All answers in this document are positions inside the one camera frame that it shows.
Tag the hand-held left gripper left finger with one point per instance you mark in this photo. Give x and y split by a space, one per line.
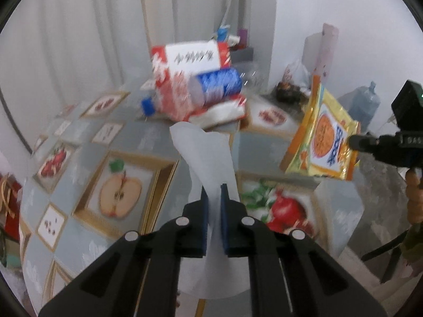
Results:
204 224

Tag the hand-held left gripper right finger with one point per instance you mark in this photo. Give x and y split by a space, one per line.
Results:
225 224

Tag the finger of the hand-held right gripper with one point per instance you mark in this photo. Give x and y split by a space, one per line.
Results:
363 143

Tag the orange yellow snack packet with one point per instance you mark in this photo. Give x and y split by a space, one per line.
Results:
325 135

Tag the white tissue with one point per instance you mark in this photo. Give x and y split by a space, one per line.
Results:
211 158

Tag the person's right hand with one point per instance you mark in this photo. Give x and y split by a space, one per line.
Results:
415 198

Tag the blue water jug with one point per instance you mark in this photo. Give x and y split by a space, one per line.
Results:
365 102

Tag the dark crumpled item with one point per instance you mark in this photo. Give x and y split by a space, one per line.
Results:
290 92

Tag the clear plastic bag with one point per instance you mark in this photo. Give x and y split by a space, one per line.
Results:
297 72

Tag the pink white board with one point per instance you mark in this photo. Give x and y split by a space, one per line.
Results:
325 52

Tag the fruit print tablecloth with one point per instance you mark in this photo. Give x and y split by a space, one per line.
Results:
142 145

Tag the black chair leg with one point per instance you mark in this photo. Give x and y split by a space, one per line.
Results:
386 254

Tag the blue cylindrical packet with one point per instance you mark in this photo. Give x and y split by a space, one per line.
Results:
218 86

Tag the red white carton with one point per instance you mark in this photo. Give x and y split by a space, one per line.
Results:
175 72

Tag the purple small container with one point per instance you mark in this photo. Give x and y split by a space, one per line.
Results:
243 38

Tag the red bag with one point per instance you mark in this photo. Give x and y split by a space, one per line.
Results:
8 204

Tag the white curtain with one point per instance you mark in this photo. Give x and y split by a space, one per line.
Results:
82 33

